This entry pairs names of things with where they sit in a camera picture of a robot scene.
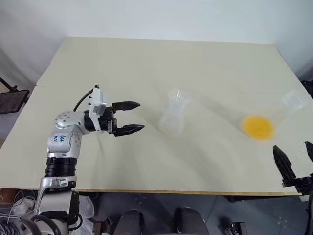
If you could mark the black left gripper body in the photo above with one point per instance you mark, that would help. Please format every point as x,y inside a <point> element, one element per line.
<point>107,122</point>

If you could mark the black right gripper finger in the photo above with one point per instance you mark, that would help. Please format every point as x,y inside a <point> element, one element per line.
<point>283,162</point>
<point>310,150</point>

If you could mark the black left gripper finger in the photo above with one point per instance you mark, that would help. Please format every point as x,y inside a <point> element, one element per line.
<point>127,105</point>
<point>129,129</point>

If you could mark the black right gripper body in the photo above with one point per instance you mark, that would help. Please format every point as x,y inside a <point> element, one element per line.
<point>302,184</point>

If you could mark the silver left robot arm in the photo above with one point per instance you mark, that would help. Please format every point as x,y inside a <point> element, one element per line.
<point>59,143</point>

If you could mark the clear plastic bottle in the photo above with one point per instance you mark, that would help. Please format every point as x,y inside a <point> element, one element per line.
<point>171,121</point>

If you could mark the clear cup with orange liquid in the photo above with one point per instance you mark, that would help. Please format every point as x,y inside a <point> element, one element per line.
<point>258,127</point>

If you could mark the dark rounded shape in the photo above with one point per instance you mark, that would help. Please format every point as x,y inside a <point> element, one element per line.
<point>190,221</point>
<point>129,224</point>

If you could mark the clear bubble wrap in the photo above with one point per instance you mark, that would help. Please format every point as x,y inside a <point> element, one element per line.
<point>86,215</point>

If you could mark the black mesh stand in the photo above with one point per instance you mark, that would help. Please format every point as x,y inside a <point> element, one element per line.
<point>12,100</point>

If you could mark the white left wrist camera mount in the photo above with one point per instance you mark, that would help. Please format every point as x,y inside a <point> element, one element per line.
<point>98,104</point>

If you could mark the black bracket under table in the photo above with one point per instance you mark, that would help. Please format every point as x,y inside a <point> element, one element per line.
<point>232,227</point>

